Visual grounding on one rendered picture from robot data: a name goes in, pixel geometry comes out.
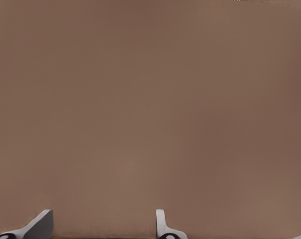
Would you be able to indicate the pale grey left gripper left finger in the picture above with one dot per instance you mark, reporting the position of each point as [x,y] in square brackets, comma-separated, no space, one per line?
[39,226]

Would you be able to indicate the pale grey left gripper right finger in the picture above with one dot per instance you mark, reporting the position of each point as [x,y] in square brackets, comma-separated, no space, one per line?
[162,225]

